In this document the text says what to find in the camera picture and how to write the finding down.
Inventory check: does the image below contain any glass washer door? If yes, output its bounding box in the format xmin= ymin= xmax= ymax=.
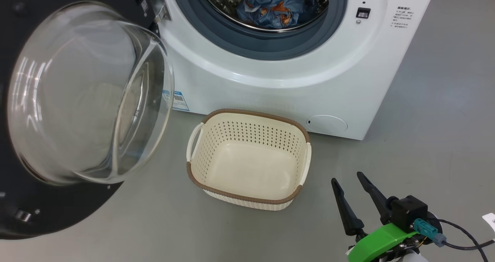
xmin=0 ymin=0 xmax=175 ymax=240

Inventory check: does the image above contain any cream perforated plastic laundry basket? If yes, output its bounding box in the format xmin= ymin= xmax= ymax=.
xmin=186 ymin=108 xmax=312 ymax=211

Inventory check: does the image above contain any white paper tag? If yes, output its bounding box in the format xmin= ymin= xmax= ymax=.
xmin=482 ymin=212 xmax=495 ymax=232

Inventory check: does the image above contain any thin black cable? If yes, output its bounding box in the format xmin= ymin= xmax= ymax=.
xmin=427 ymin=217 xmax=495 ymax=262

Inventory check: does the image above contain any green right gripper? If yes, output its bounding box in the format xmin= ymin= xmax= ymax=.
xmin=331 ymin=171 xmax=419 ymax=262

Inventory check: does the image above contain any teal cable connector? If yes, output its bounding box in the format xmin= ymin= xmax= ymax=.
xmin=413 ymin=218 xmax=447 ymax=248

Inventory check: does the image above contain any white front-load washing machine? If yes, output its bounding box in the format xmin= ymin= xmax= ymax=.
xmin=156 ymin=0 xmax=440 ymax=141

